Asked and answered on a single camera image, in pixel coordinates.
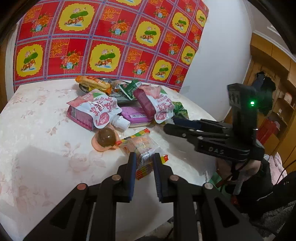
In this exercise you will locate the green snack packet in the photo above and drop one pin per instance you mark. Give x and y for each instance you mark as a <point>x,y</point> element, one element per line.
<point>129,88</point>

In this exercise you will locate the blue white patterned plate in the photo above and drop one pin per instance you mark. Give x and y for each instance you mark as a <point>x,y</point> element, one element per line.
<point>117,92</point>

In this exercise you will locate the pink white spout pouch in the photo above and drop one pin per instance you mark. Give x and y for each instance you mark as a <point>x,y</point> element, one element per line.
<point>96,110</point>
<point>155,102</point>

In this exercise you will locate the clear colourful candy packet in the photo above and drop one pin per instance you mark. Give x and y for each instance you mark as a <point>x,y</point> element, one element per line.
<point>144,147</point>

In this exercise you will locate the wooden wardrobe right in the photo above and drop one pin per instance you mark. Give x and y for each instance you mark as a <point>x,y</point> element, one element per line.
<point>272,70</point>

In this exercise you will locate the brown jelly cup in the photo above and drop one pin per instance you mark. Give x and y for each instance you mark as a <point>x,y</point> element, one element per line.
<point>105,139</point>

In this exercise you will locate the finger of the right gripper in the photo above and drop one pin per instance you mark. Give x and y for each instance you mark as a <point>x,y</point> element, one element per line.
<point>203,125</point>
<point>195,136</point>

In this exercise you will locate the orange rice cracker packet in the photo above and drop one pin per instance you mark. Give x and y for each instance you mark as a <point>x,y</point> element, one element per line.
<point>90,83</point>

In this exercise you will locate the red yellow floral wall cloth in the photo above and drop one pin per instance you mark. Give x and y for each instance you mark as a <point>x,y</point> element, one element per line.
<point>152,41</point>

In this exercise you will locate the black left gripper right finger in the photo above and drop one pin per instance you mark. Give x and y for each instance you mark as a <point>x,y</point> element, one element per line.
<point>200,212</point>

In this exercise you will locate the dark green leafy packet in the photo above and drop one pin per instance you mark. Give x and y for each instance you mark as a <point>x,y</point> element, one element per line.
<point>180,111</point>

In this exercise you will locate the dark clothes on hook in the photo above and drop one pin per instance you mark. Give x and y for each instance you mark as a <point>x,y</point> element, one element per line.
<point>265,87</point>

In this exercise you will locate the purple flat snack packet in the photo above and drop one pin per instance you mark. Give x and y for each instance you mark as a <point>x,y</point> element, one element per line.
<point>135,114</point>

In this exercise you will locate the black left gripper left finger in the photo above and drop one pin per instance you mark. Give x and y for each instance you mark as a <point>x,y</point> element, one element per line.
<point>89,212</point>

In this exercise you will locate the person's right hand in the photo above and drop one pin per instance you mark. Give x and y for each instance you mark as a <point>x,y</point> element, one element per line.
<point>238,174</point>

